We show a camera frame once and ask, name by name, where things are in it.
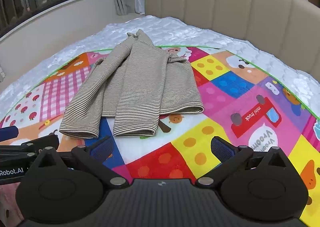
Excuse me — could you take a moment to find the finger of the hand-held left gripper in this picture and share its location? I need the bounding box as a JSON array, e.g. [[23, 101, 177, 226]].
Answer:
[[0, 134, 60, 162], [0, 125, 20, 143]]

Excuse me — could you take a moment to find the striped long-sleeve shirt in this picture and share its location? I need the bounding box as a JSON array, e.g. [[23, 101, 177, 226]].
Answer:
[[59, 29, 205, 140]]

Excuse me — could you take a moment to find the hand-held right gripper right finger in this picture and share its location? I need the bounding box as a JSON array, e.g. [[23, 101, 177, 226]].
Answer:
[[195, 136, 288, 189]]

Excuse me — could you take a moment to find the white quilted bed sheet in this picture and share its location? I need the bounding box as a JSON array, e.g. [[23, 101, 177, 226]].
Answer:
[[0, 15, 320, 117]]

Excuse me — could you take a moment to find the colourful cartoon play mat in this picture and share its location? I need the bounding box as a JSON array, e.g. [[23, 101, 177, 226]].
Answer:
[[0, 45, 320, 221]]

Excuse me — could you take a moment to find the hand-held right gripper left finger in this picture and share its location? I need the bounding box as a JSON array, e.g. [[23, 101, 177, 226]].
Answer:
[[32, 136, 130, 189]]

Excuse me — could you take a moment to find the pink cloth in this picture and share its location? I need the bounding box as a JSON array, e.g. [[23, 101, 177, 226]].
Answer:
[[0, 181, 25, 227]]

